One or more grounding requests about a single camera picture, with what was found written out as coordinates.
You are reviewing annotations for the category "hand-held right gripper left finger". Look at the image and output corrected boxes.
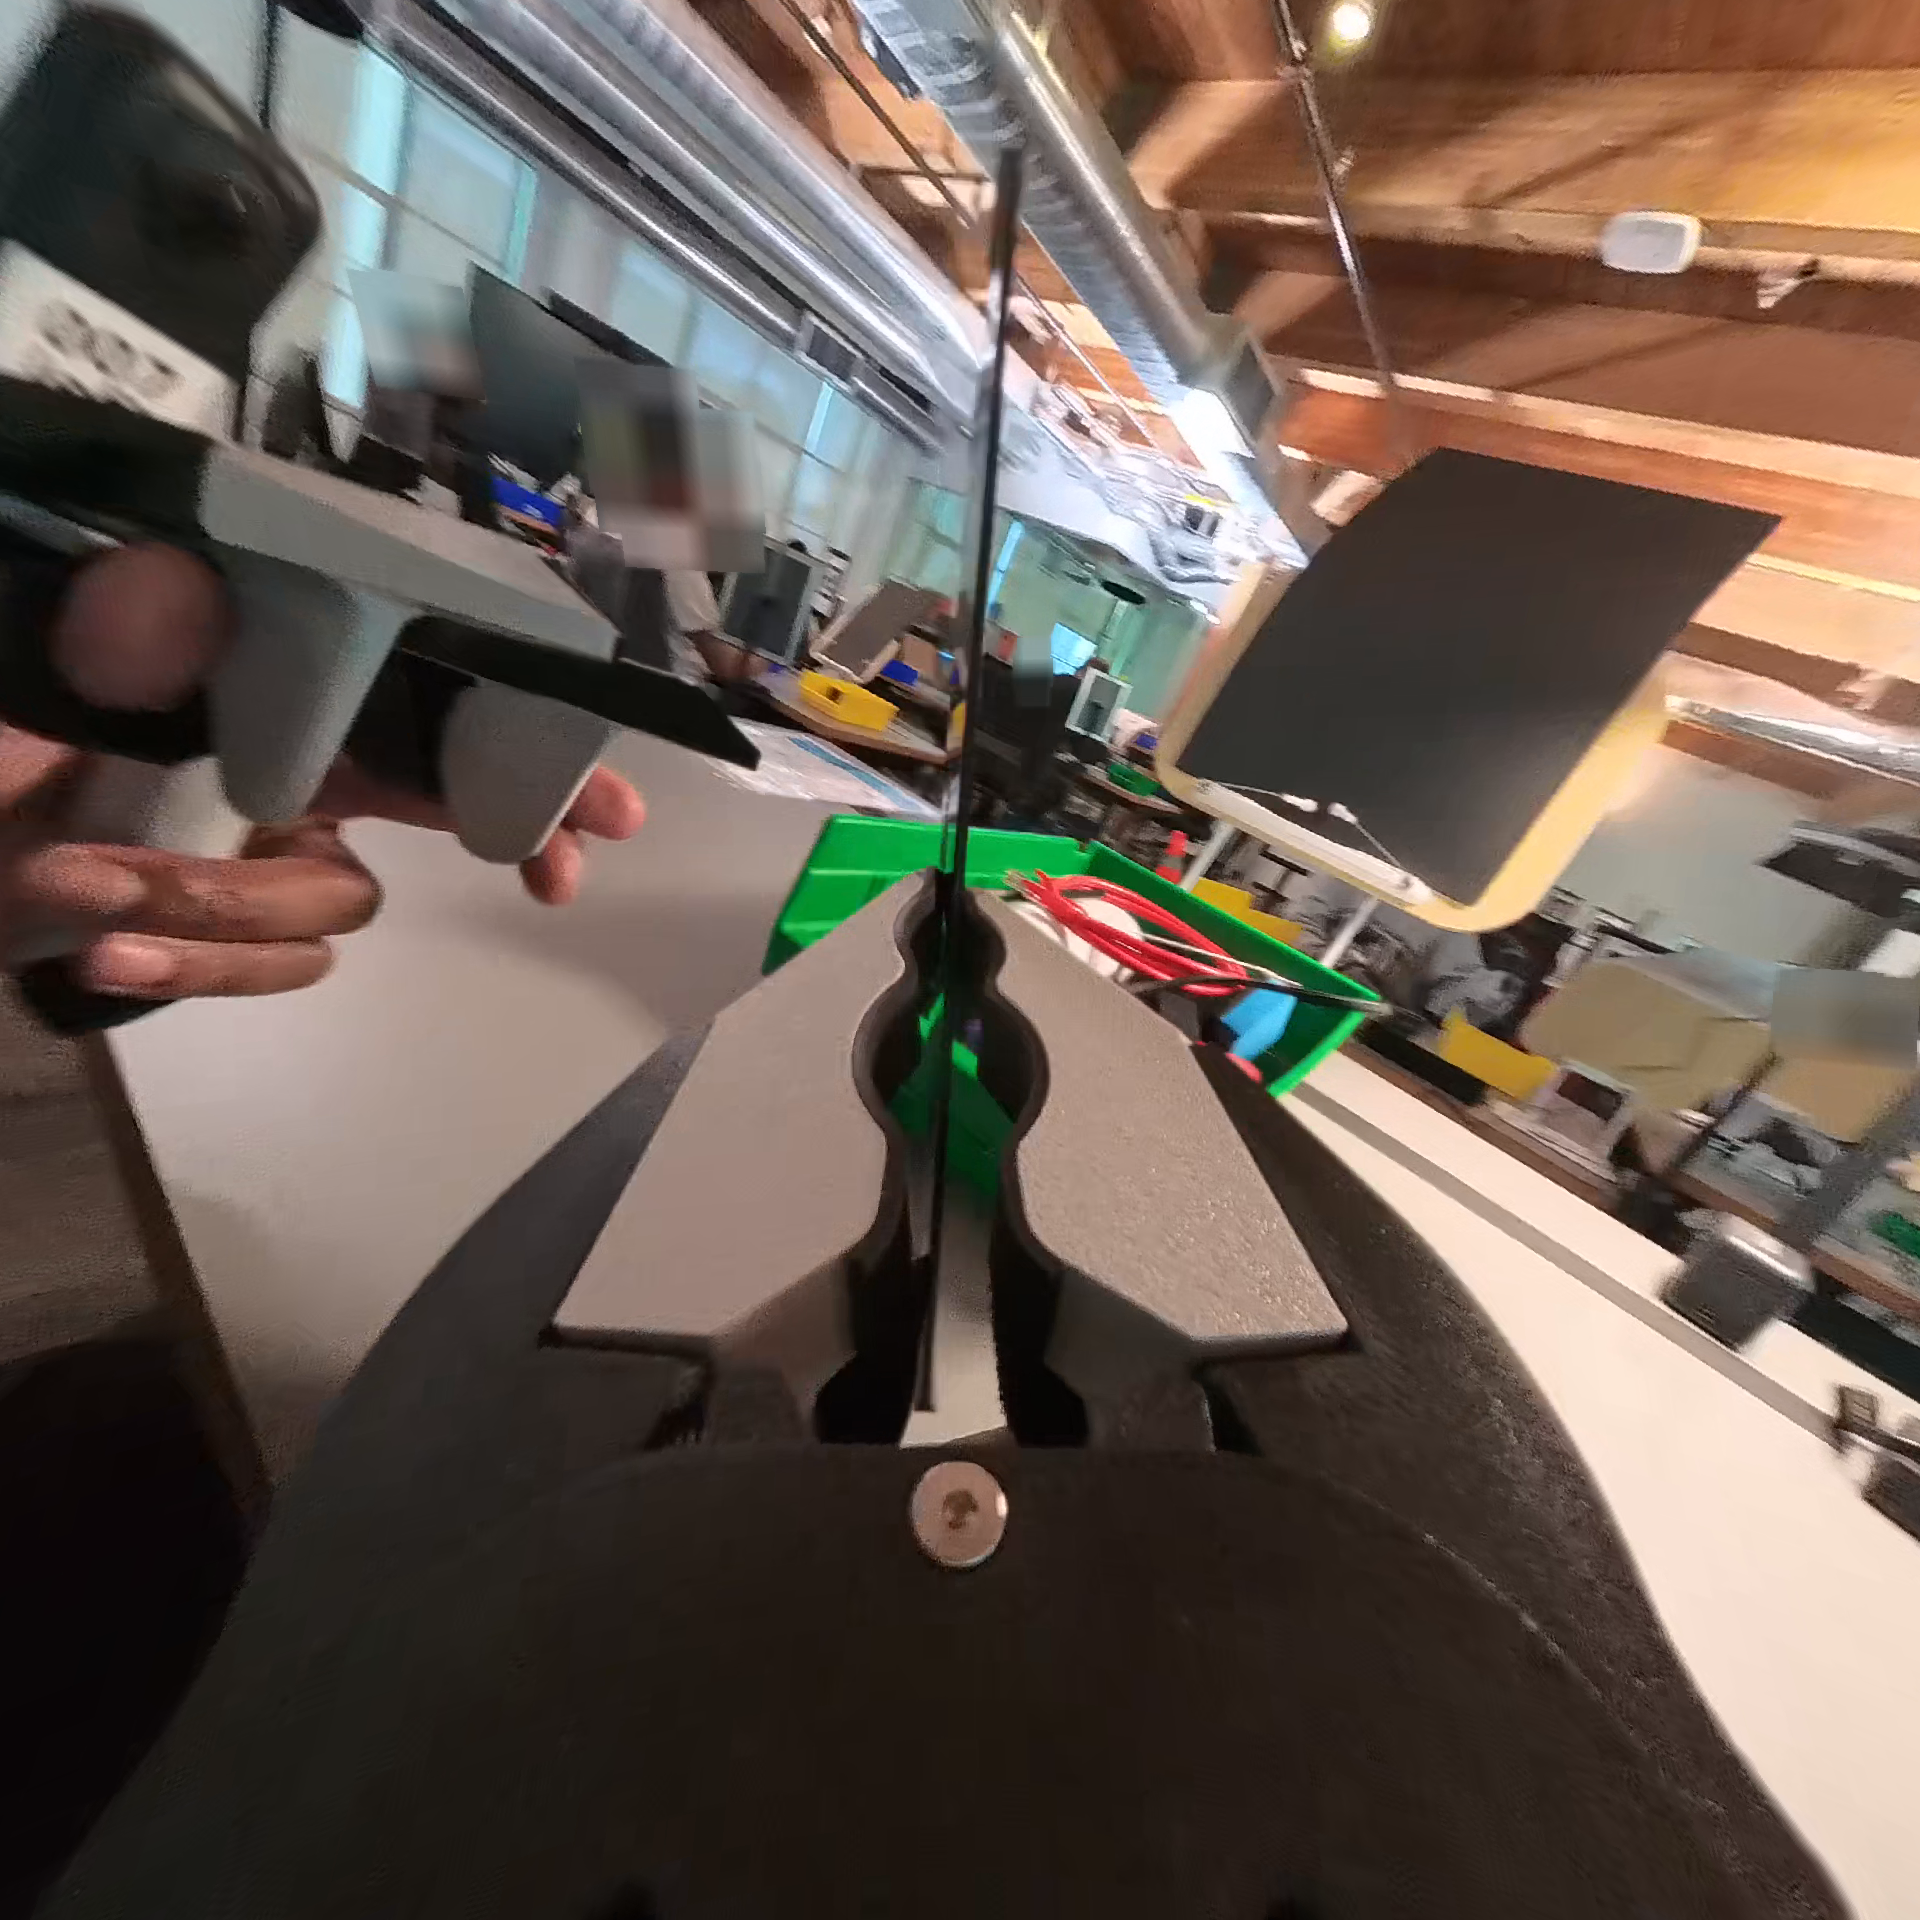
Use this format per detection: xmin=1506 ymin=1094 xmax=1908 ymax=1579
xmin=549 ymin=878 xmax=942 ymax=1360

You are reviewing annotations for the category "white cable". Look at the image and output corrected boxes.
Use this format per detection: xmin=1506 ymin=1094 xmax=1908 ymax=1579
xmin=1230 ymin=779 xmax=1427 ymax=902

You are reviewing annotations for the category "black monitor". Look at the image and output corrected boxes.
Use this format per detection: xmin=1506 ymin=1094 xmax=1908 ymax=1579
xmin=461 ymin=263 xmax=681 ymax=493

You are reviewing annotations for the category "yellow storage bin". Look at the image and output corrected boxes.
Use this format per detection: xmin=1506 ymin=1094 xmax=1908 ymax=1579
xmin=1437 ymin=1007 xmax=1565 ymax=1106

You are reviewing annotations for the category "black sheet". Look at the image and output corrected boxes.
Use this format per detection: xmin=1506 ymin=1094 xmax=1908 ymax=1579
xmin=913 ymin=141 xmax=1032 ymax=1414

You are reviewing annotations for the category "black ceiling pipe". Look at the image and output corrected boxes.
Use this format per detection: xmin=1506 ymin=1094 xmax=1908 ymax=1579
xmin=1272 ymin=0 xmax=1409 ymax=426

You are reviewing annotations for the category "cream-framed black board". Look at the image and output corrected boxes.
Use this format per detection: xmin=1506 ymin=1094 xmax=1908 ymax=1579
xmin=1153 ymin=446 xmax=1787 ymax=938

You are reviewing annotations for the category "small cream-framed board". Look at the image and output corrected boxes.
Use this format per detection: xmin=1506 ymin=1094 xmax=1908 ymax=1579
xmin=814 ymin=575 xmax=942 ymax=680

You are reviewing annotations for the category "thin grey cable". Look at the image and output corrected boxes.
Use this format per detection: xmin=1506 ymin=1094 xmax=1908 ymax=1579
xmin=1123 ymin=957 xmax=1395 ymax=1024

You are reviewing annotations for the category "red network cable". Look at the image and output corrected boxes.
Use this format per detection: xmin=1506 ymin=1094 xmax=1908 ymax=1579
xmin=1002 ymin=867 xmax=1260 ymax=1003

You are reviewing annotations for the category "green plastic bin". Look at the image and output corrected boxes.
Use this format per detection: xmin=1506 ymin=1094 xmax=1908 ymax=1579
xmin=760 ymin=814 xmax=1385 ymax=1205

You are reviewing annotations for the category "clear bag of papers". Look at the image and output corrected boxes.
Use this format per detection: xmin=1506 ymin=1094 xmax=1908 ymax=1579
xmin=726 ymin=717 xmax=950 ymax=824

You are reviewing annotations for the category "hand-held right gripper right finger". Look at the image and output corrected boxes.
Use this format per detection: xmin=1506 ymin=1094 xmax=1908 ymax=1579
xmin=960 ymin=884 xmax=1352 ymax=1360

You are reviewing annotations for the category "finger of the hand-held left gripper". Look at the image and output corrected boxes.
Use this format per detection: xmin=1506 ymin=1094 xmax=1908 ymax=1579
xmin=393 ymin=618 xmax=764 ymax=867
xmin=200 ymin=443 xmax=625 ymax=828

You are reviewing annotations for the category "large silver air duct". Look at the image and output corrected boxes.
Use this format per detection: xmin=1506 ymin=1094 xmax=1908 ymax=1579
xmin=854 ymin=0 xmax=1297 ymax=459

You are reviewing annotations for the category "person's left hand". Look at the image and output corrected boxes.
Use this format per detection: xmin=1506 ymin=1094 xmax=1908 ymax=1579
xmin=0 ymin=546 xmax=650 ymax=1038

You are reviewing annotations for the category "cream box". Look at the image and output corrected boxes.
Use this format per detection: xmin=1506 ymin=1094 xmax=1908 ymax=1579
xmin=1521 ymin=957 xmax=1784 ymax=1077

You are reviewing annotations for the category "slim silver air duct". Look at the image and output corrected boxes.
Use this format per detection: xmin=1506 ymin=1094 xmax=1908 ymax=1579
xmin=346 ymin=0 xmax=962 ymax=436

